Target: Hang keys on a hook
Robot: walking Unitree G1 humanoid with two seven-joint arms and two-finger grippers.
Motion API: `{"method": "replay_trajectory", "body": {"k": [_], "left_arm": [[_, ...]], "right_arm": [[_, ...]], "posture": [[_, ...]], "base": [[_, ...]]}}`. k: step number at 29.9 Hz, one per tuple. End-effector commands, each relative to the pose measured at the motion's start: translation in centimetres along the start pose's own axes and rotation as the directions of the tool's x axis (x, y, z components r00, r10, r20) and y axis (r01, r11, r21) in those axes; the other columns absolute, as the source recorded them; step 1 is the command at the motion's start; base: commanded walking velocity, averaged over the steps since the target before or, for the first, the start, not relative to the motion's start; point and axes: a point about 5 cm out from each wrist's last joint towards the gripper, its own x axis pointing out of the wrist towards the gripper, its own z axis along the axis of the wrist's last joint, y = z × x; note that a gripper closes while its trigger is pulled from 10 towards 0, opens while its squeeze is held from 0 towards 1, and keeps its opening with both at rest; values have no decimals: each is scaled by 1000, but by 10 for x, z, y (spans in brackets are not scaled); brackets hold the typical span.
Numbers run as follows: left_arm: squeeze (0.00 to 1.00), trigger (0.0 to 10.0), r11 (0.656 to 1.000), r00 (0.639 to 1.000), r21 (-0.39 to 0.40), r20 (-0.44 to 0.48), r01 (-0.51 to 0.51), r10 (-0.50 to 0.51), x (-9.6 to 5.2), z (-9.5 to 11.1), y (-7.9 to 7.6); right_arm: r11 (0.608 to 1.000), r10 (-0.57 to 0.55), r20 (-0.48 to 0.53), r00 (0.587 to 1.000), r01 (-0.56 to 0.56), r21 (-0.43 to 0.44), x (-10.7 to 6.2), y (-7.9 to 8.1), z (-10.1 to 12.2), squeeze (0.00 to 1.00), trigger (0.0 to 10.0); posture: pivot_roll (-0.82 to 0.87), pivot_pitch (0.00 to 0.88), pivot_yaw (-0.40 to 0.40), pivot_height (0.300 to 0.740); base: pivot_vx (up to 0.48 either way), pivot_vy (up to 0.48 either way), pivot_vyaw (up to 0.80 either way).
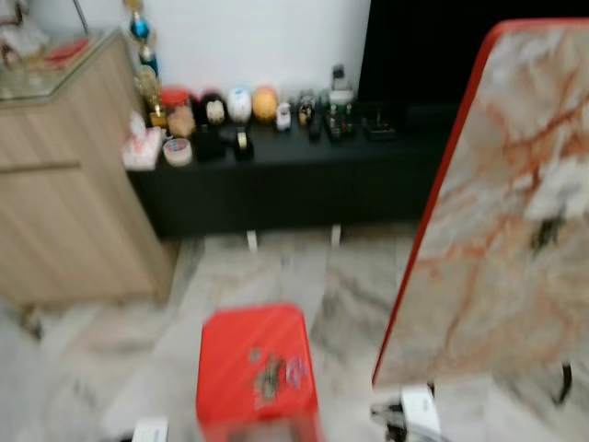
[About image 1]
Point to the small dark bottle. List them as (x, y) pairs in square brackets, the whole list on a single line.
[(306, 112)]

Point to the black low sideboard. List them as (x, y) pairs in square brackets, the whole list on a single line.
[(294, 189)]

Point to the jar with red lid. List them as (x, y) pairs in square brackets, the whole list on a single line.
[(174, 98)]

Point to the orange egg-shaped ornament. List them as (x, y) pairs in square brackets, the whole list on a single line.
[(265, 103)]

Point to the black desk tray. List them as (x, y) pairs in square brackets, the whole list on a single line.
[(379, 122)]

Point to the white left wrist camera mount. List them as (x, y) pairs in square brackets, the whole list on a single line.
[(152, 430)]

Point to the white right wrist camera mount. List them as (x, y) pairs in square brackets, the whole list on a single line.
[(421, 410)]

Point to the clear tape roll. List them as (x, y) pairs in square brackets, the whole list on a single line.
[(167, 152)]

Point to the dark bottle with white cap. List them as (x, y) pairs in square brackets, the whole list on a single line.
[(341, 95)]

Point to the white paper sheet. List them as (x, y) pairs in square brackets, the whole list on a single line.
[(561, 189)]

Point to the white egg-shaped ornament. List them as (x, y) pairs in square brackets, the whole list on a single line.
[(239, 103)]

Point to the blue and gold trophy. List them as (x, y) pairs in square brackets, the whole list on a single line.
[(140, 26)]

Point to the flat red item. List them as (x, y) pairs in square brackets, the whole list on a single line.
[(69, 51)]

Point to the marble table with red edge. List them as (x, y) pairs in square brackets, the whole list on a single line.
[(497, 276)]

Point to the red plastic stool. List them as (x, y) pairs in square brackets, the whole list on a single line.
[(248, 354)]

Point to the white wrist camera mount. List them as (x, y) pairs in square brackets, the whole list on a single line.
[(152, 430), (421, 410)]

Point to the dark bunch of keys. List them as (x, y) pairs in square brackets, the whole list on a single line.
[(547, 233)]

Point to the white and pink tissue pack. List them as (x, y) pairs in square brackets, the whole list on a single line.
[(141, 150)]

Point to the black figurine with white face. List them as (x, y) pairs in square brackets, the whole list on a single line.
[(214, 111)]

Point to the small white figurine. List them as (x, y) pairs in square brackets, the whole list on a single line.
[(283, 117)]

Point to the black table leg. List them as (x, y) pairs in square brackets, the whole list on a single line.
[(563, 382)]

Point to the light wooden cabinet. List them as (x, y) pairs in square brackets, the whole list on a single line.
[(64, 212)]

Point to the black tape dispenser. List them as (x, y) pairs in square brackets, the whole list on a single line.
[(242, 141)]

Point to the black television screen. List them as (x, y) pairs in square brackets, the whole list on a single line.
[(414, 46)]

